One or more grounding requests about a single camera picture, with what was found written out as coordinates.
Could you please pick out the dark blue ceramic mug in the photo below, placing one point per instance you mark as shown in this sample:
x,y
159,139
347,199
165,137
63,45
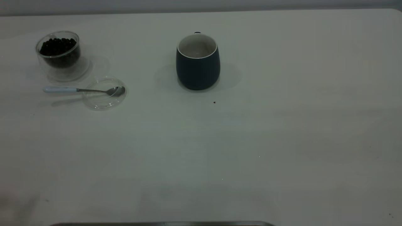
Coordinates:
x,y
198,73

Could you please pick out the dark coffee beans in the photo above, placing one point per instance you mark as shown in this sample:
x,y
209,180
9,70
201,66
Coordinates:
x,y
58,47

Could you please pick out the clear double-wall glass cup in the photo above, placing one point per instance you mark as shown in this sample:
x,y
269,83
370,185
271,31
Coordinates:
x,y
64,70

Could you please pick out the clear round glass lid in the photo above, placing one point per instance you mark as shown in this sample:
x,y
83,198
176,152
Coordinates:
x,y
100,102

